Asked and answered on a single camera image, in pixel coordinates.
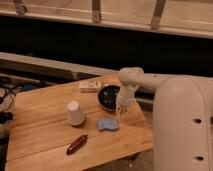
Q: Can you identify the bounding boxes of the white upside-down cup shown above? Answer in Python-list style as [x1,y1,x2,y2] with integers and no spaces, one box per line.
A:
[67,101,86,126]

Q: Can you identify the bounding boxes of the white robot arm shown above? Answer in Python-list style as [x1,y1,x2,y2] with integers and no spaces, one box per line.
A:
[116,67,213,171]

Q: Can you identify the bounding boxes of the black cables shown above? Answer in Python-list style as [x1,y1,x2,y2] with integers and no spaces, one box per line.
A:
[0,75,21,141]

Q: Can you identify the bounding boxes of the wooden table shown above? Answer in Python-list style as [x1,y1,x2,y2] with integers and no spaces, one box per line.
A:
[5,82,153,171]

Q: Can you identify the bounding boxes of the red-brown sausage toy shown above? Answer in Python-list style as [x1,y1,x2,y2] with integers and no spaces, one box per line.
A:
[66,135,87,155]

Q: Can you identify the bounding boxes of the dark ceramic bowl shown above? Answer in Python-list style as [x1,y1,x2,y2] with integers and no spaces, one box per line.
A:
[98,85,120,111]

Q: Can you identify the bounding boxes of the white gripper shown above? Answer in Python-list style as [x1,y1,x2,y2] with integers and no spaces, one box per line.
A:
[116,85,138,118]

